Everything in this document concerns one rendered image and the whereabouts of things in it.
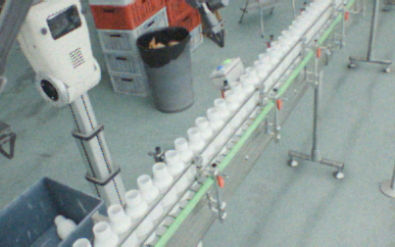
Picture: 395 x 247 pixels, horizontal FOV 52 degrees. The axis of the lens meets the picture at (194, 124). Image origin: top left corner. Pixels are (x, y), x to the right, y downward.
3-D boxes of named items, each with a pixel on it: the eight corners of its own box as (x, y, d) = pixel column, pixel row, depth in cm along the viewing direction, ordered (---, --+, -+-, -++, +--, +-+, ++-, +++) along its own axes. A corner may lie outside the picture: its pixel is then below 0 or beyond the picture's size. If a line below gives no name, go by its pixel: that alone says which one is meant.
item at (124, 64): (143, 76, 368) (137, 55, 355) (107, 73, 385) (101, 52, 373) (173, 48, 411) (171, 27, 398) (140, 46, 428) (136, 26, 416)
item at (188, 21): (174, 44, 419) (171, 24, 406) (142, 41, 438) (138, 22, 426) (202, 23, 460) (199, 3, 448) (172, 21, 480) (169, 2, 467)
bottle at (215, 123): (214, 143, 143) (209, 104, 134) (229, 147, 140) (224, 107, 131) (206, 153, 139) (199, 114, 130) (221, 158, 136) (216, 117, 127)
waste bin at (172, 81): (182, 121, 339) (169, 51, 304) (140, 111, 362) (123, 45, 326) (209, 94, 369) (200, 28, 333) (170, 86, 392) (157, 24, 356)
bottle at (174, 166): (173, 187, 127) (164, 147, 118) (191, 189, 126) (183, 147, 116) (168, 202, 122) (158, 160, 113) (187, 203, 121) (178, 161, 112)
